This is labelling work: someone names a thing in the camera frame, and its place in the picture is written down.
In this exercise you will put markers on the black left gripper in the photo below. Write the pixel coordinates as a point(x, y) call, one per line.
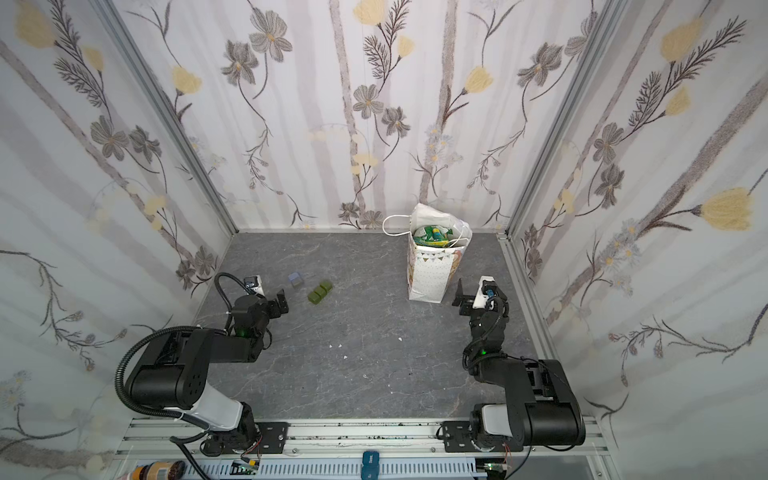
point(279, 303)

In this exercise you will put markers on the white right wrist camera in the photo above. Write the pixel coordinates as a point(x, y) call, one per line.
point(486, 291)

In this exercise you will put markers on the white patterned paper bag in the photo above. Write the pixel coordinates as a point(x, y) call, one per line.
point(429, 270)

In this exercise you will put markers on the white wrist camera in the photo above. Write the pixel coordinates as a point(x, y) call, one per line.
point(254, 285)
point(486, 291)

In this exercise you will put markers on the small green circuit board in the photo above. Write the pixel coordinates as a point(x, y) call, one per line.
point(240, 468)

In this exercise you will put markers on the green toy block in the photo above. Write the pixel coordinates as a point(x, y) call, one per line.
point(320, 292)

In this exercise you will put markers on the white perforated cable tray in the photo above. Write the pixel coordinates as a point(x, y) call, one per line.
point(349, 468)

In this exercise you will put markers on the blue grey toy cube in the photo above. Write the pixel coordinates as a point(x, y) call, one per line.
point(295, 279)

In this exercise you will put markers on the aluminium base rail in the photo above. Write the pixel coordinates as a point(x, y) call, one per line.
point(148, 439)

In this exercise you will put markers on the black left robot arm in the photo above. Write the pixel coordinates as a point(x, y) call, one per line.
point(165, 374)

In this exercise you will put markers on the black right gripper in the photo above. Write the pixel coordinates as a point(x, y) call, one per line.
point(465, 297)

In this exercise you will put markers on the blue clip on tray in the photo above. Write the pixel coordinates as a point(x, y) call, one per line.
point(370, 468)

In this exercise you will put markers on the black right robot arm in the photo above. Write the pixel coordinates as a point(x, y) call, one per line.
point(539, 409)

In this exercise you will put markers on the brown orange bottle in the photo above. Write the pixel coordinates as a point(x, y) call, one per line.
point(159, 470)

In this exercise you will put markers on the green snack packet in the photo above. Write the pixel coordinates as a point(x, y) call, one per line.
point(435, 236)

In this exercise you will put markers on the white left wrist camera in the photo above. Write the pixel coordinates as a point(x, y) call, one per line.
point(254, 285)

